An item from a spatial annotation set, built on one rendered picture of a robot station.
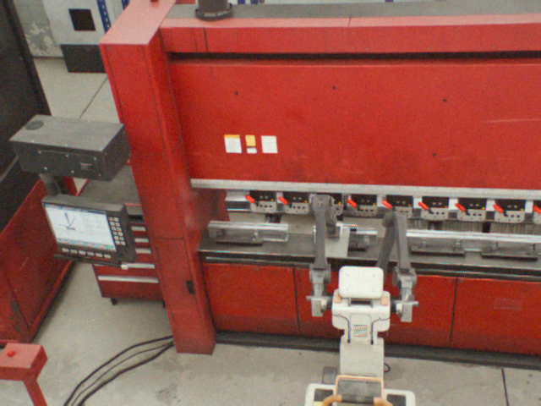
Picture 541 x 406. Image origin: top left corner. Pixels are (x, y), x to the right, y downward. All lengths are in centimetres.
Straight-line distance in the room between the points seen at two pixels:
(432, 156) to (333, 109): 60
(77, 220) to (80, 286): 194
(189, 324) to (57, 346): 105
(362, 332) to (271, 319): 131
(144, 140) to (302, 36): 101
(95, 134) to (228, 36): 82
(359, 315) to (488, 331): 137
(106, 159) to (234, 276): 137
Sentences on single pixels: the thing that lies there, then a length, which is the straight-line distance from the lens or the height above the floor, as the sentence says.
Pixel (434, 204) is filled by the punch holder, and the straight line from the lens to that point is 413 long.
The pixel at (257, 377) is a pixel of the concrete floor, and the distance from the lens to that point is 483.
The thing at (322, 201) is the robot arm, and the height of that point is 158.
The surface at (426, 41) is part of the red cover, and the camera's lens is 359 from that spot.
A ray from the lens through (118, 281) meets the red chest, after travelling 525.
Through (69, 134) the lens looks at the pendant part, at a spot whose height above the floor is 195.
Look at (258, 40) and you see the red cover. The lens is 366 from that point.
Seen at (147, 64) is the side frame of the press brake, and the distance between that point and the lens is 365.
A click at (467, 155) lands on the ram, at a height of 156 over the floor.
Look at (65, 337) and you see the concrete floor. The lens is 541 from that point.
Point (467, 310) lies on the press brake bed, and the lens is 455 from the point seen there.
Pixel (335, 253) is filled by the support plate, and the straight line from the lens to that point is 412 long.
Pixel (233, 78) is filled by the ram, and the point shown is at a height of 201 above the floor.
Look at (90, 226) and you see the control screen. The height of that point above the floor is 147.
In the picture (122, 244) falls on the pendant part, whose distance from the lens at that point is 382.
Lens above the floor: 376
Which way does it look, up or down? 38 degrees down
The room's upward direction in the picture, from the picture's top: 6 degrees counter-clockwise
